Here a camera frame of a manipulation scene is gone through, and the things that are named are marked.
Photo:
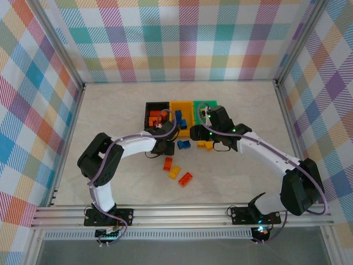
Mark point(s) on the green plastic bin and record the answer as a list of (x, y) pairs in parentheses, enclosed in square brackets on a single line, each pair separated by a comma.
[(213, 103)]

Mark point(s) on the small blue lego brick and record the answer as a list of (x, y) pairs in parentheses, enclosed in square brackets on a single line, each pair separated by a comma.
[(180, 144), (178, 113), (184, 125), (187, 145)]

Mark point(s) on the long orange lego brick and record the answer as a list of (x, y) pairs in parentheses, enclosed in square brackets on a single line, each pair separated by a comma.
[(152, 121), (153, 113), (185, 179), (168, 163)]

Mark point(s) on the long blue lego brick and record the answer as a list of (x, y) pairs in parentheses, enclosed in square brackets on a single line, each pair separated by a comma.
[(180, 120)]

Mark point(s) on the yellow plastic bin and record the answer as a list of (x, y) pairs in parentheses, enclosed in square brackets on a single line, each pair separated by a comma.
[(186, 109)]

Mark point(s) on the black plastic bin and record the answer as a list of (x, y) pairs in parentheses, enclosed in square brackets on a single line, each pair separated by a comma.
[(157, 106)]

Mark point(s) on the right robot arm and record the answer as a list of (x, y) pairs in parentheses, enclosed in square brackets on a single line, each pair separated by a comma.
[(270, 154)]

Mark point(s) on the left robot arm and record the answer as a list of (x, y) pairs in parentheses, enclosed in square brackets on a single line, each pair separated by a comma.
[(132, 145)]

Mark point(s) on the long yellow lego brick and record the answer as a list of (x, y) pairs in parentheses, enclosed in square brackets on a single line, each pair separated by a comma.
[(174, 172), (208, 145)]

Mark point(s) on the controller board with green light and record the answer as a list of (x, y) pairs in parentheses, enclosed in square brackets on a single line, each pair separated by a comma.
[(260, 230), (106, 235)]

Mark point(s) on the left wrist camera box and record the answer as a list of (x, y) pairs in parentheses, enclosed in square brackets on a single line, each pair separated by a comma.
[(159, 125)]

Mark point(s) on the aluminium side rail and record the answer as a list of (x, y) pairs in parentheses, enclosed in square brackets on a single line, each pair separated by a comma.
[(69, 138), (289, 110)]

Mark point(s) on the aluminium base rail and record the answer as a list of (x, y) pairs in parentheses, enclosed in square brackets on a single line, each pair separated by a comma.
[(179, 216)]

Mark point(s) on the aluminium frame post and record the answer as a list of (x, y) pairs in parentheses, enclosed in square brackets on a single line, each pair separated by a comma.
[(61, 45), (299, 41)]

